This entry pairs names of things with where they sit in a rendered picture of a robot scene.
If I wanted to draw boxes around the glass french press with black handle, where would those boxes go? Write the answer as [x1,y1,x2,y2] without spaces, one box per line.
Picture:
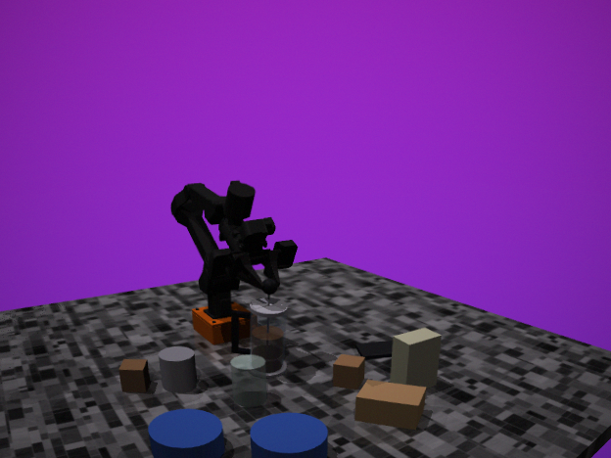
[231,279,288,378]

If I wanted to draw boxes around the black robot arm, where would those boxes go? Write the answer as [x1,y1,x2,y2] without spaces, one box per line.
[171,181,275,319]

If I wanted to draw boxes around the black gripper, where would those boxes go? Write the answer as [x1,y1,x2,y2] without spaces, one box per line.
[208,227,298,290]

